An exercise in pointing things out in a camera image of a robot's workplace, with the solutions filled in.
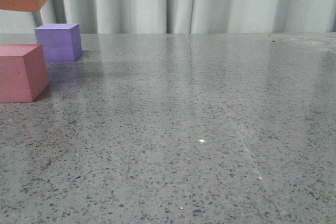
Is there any purple foam cube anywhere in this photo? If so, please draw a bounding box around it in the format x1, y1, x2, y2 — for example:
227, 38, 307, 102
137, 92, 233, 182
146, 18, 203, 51
35, 24, 82, 62

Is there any grey pleated curtain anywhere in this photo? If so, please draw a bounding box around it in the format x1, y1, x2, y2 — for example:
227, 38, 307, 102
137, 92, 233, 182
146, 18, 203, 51
1, 0, 335, 34

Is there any pink foam cube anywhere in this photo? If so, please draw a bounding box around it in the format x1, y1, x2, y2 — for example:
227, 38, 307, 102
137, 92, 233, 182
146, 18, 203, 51
1, 44, 49, 103

